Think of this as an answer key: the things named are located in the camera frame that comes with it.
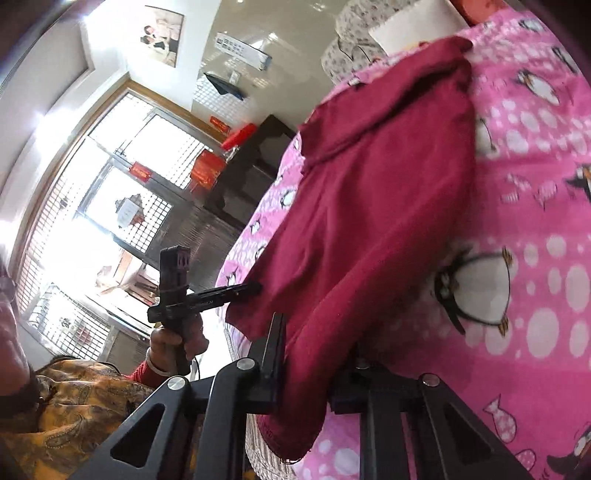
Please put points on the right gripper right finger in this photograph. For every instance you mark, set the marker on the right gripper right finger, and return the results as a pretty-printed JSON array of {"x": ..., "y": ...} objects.
[{"x": 418, "y": 428}]

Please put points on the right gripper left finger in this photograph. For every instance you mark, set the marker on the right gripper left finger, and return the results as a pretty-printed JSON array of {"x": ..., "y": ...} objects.
[{"x": 195, "y": 429}]

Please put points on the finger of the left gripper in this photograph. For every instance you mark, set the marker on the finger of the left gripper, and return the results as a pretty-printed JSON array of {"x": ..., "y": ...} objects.
[{"x": 219, "y": 296}]

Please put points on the dark red knit garment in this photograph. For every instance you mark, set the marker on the dark red knit garment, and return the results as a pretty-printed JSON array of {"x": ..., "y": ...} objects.
[{"x": 387, "y": 172}]

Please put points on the left forearm red sleeve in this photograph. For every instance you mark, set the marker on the left forearm red sleeve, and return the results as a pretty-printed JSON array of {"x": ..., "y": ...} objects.
[{"x": 148, "y": 375}]

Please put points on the person's left hand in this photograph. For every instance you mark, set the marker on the person's left hand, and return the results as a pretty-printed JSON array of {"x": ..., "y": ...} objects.
[{"x": 164, "y": 344}]

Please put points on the yellow patterned jacket torso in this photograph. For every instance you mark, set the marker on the yellow patterned jacket torso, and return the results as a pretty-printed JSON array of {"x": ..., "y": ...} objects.
[{"x": 57, "y": 422}]

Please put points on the dark wooden cabinet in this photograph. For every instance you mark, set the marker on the dark wooden cabinet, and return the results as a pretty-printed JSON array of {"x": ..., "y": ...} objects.
[{"x": 249, "y": 173}]

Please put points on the window with metal grille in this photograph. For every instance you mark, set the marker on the window with metal grille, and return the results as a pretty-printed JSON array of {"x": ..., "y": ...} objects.
[{"x": 89, "y": 263}]

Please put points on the red box on cabinet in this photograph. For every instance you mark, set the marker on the red box on cabinet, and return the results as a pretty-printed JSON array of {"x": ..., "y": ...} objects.
[{"x": 237, "y": 138}]

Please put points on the pink penguin blanket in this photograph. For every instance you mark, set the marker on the pink penguin blanket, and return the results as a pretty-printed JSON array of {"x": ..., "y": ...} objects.
[{"x": 504, "y": 316}]

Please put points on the white pillow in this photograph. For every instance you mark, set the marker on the white pillow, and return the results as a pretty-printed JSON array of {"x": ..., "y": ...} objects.
[{"x": 423, "y": 21}]

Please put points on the wall notice sign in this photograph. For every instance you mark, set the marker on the wall notice sign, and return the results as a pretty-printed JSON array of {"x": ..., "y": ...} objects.
[{"x": 248, "y": 54}]

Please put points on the framed wall photo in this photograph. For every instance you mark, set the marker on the framed wall photo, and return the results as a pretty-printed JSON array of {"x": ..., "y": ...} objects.
[{"x": 160, "y": 33}]

